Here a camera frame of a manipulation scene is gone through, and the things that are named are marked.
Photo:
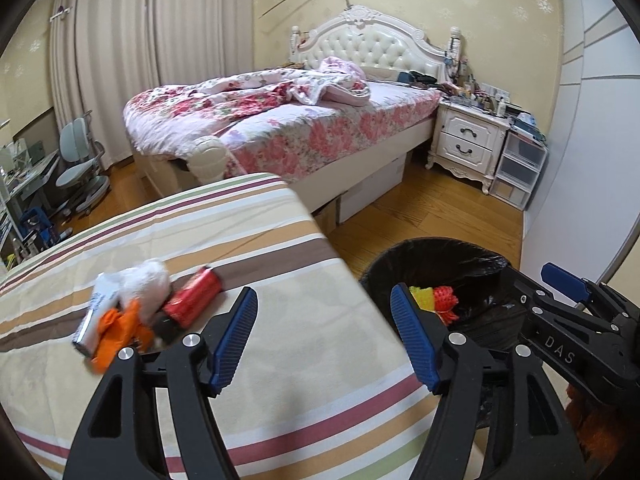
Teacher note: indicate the white and blue tube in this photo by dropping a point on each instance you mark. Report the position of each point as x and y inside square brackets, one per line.
[100, 300]

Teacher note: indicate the small black container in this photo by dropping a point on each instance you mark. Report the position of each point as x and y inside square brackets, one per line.
[165, 330]

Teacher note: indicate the orange plastic bag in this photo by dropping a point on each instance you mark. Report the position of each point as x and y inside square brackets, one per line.
[117, 335]

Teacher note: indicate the brown cardboard box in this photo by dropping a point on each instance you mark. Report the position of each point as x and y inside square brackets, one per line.
[327, 217]

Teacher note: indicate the trash bin with black bag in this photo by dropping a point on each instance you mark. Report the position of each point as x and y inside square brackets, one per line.
[450, 265]

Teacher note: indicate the red mesh net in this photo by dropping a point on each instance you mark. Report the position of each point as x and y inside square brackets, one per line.
[445, 297]

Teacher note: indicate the striped bed sheet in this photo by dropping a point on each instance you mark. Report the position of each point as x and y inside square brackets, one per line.
[300, 310]

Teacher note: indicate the white crumpled tissue wad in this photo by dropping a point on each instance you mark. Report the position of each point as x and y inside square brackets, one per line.
[145, 285]

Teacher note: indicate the beige curtain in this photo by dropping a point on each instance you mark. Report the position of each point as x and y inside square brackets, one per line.
[150, 60]

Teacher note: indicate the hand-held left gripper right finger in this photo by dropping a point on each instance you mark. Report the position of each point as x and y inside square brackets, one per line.
[415, 340]

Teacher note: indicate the pink floral quilt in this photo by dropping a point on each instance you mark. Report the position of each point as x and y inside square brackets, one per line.
[225, 105]

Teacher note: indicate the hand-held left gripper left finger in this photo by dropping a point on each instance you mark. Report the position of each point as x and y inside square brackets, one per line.
[232, 340]

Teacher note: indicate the person's right forearm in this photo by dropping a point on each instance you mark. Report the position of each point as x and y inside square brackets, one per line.
[610, 440]

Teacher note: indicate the white wardrobe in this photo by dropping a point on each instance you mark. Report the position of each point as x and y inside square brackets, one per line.
[590, 110]

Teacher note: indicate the white carved nightstand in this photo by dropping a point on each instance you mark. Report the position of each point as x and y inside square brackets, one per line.
[465, 140]

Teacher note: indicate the white bed with tufted headboard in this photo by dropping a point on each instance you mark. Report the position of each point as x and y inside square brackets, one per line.
[370, 45]

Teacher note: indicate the plastic drawer unit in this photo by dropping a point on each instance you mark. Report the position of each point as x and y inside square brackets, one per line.
[520, 170]

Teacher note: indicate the grey study desk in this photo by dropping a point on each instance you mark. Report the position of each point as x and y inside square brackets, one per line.
[30, 175]

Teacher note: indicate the yellow foam fruit net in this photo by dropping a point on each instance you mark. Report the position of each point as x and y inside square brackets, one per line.
[424, 297]

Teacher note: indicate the blue plastic stool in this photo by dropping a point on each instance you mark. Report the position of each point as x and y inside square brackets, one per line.
[35, 232]

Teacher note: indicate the red drink can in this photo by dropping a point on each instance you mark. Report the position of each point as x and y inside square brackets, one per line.
[195, 295]

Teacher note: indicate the clutter of bottles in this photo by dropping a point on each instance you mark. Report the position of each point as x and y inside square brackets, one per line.
[475, 92]

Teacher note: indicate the grey-blue desk chair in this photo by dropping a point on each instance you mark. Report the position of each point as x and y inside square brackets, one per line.
[80, 160]

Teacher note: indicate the white cardboard box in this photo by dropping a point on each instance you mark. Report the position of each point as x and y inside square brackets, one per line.
[375, 190]

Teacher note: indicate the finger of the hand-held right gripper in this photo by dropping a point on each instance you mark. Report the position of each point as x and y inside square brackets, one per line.
[550, 305]
[565, 280]

